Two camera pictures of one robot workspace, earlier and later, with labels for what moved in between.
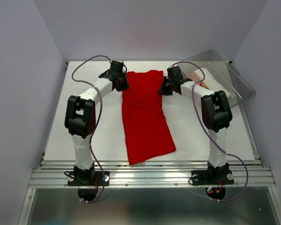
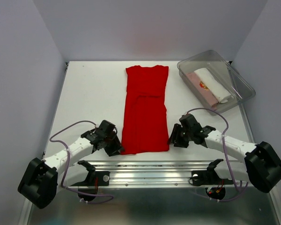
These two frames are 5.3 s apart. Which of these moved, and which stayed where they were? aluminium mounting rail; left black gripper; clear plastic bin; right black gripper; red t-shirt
Moved: red t-shirt; right black gripper; left black gripper
Stayed: clear plastic bin; aluminium mounting rail
